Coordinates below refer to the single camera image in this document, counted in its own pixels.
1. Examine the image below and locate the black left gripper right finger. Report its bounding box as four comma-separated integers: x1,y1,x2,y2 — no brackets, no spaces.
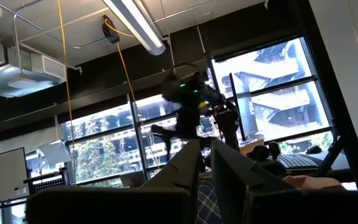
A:
211,139,358,224

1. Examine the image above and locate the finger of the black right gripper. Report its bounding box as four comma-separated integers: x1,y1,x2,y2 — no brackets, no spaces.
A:
175,105,202,140
150,123,177,155

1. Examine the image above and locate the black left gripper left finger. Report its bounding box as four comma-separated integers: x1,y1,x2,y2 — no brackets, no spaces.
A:
26,139,201,224

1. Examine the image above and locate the dark blue checked garment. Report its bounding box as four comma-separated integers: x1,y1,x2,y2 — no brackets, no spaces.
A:
196,177,224,224

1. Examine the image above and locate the pink garment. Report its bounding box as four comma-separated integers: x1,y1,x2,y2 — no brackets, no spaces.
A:
283,174,347,191

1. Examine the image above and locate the silver laptop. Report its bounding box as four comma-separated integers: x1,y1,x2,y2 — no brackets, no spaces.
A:
119,170,147,189

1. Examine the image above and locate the black rounded desk object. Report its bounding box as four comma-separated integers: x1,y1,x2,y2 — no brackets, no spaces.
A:
247,145,272,162

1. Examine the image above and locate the computer keyboard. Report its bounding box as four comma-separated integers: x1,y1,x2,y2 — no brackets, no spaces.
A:
277,153,319,171

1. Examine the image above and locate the black cylindrical desk object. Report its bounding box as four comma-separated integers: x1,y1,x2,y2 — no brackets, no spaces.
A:
268,141,282,158

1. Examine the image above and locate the brown cardboard box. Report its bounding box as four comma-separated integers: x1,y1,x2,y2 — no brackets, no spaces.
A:
239,139,265,156

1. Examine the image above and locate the black computer mouse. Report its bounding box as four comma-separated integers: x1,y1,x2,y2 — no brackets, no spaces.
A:
305,145,323,155

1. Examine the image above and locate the long white ceiling light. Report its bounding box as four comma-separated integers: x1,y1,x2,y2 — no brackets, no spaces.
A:
102,0,167,57

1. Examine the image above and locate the white lamp shade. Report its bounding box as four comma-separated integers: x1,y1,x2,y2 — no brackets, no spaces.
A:
38,141,73,165

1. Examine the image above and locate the black perforated rack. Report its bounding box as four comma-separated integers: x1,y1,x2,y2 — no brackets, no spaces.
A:
23,167,70,195

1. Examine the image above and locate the white board panel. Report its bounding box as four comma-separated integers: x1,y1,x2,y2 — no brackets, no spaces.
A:
0,147,30,207

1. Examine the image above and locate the grey ceiling conduit pipe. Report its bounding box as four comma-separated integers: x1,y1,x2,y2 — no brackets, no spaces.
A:
12,0,43,75

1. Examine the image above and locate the black window frame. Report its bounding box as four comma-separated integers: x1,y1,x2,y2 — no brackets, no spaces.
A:
60,34,335,187

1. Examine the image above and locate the yellow cable from ceiling box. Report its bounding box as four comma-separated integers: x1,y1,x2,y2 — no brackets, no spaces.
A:
104,18,155,169

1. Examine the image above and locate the black ceiling cable box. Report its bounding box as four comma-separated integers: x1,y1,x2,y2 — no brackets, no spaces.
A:
101,14,121,44

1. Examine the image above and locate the long yellow hanging cable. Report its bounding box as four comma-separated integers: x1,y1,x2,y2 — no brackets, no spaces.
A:
57,0,77,184

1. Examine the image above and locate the black frame post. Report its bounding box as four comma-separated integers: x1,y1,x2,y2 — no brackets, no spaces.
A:
290,0,358,190

